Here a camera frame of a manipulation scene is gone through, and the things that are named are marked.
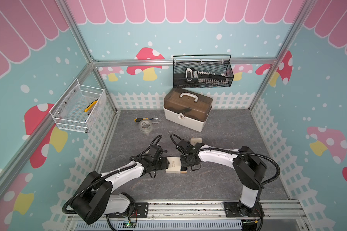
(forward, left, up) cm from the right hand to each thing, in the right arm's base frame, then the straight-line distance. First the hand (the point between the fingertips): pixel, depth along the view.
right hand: (184, 163), depth 89 cm
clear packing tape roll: (+30, +29, 0) cm, 42 cm away
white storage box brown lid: (+30, -2, +18) cm, 35 cm away
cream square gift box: (-2, +6, +1) cm, 7 cm away
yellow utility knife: (+18, +49, +33) cm, 62 cm away
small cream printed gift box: (+15, -7, +1) cm, 17 cm away
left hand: (-2, +12, +1) cm, 12 cm away
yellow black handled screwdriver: (+35, +35, +3) cm, 49 cm away
